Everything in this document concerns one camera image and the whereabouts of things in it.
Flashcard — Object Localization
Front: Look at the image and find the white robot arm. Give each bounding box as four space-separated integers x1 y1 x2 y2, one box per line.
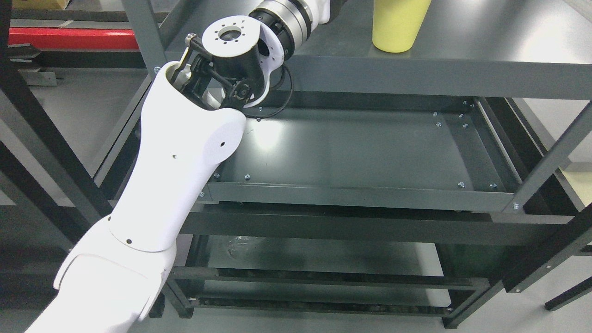
27 0 344 333

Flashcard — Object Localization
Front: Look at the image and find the black metal shelf rack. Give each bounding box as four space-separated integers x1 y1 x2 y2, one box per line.
1 0 591 329

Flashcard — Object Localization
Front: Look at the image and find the yellow plastic cup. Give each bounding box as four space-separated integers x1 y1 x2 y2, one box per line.
372 0 431 53

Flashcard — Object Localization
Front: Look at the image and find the red metal beam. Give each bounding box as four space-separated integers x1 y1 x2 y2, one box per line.
7 27 139 50

